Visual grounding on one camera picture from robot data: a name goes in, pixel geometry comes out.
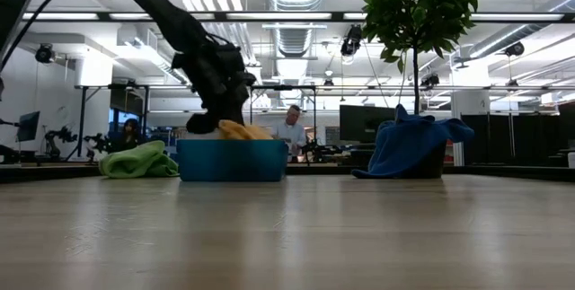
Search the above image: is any person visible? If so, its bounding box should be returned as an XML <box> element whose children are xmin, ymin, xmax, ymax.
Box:
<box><xmin>116</xmin><ymin>118</ymin><xmax>142</xmax><ymax>153</ymax></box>
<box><xmin>270</xmin><ymin>103</ymin><xmax>308</xmax><ymax>163</ymax></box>

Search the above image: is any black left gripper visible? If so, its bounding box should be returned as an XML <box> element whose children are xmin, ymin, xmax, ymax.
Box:
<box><xmin>172</xmin><ymin>33</ymin><xmax>258</xmax><ymax>135</ymax></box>

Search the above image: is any potted green plant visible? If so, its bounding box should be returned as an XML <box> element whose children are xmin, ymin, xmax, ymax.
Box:
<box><xmin>360</xmin><ymin>0</ymin><xmax>484</xmax><ymax>180</ymax></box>

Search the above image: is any black partition wall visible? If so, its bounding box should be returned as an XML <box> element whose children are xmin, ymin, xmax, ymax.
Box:
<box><xmin>461</xmin><ymin>100</ymin><xmax>575</xmax><ymax>168</ymax></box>

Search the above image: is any green microfiber towel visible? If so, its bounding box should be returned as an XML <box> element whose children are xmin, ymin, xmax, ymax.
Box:
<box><xmin>98</xmin><ymin>139</ymin><xmax>181</xmax><ymax>180</ymax></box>

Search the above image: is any black overhead light bar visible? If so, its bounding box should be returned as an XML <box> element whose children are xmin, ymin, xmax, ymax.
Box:
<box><xmin>21</xmin><ymin>10</ymin><xmax>575</xmax><ymax>23</ymax></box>

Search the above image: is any white building pillar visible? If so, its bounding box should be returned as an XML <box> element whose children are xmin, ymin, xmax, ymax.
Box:
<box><xmin>450</xmin><ymin>61</ymin><xmax>491</xmax><ymax>167</ymax></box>

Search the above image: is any orange microfiber towel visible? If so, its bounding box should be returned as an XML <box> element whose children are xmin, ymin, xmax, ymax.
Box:
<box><xmin>218</xmin><ymin>119</ymin><xmax>274</xmax><ymax>142</ymax></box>

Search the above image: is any black hanging camera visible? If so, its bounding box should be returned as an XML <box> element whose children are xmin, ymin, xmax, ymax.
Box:
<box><xmin>420</xmin><ymin>72</ymin><xmax>441</xmax><ymax>89</ymax></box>
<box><xmin>34</xmin><ymin>42</ymin><xmax>56</xmax><ymax>65</ymax></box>
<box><xmin>503</xmin><ymin>40</ymin><xmax>526</xmax><ymax>58</ymax></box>
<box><xmin>340</xmin><ymin>23</ymin><xmax>364</xmax><ymax>57</ymax></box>

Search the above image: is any teal plastic bin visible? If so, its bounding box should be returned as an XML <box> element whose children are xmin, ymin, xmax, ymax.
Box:
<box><xmin>176</xmin><ymin>138</ymin><xmax>290</xmax><ymax>183</ymax></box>

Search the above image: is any blue microfiber towel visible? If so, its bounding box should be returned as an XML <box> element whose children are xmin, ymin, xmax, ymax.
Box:
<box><xmin>350</xmin><ymin>103</ymin><xmax>476</xmax><ymax>180</ymax></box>

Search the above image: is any black computer monitor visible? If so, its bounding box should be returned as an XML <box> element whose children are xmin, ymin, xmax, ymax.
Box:
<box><xmin>338</xmin><ymin>104</ymin><xmax>397</xmax><ymax>145</ymax></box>
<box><xmin>16</xmin><ymin>110</ymin><xmax>41</xmax><ymax>144</ymax></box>

